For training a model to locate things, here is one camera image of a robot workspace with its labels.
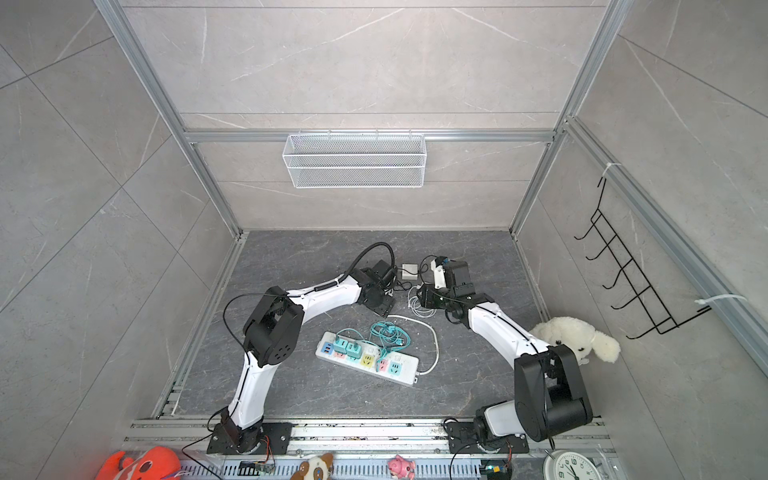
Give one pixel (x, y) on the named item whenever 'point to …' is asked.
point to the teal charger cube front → (340, 345)
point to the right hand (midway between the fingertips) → (423, 289)
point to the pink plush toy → (400, 467)
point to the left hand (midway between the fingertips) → (383, 298)
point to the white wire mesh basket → (354, 159)
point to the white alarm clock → (570, 464)
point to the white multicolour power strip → (394, 367)
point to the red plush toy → (156, 463)
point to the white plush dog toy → (579, 334)
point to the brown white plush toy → (316, 468)
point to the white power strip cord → (436, 340)
